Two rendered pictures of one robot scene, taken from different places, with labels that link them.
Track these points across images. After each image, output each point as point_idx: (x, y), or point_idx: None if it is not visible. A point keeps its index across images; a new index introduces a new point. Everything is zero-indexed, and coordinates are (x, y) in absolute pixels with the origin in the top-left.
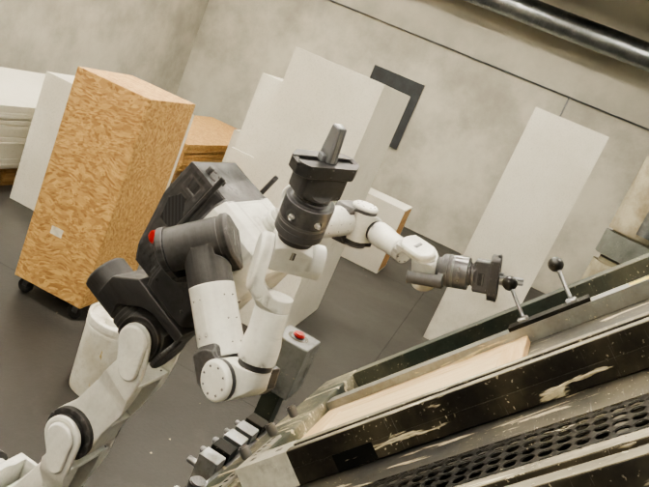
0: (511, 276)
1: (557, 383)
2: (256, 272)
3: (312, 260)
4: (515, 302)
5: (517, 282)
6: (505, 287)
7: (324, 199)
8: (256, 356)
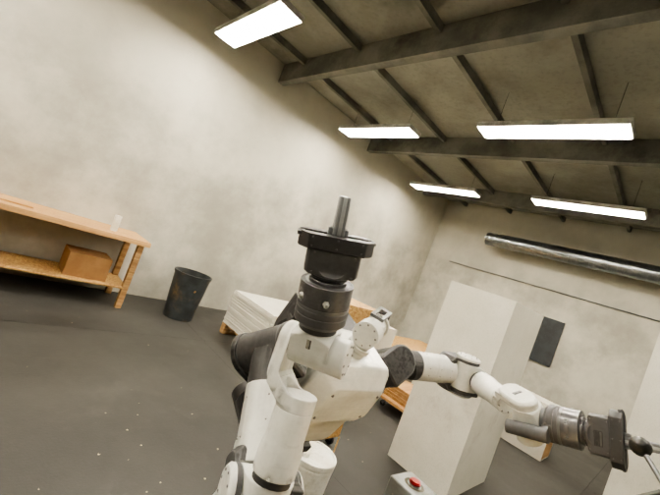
0: (640, 437)
1: None
2: (272, 359)
3: (330, 351)
4: (654, 474)
5: (651, 446)
6: (634, 451)
7: (333, 275)
8: (263, 464)
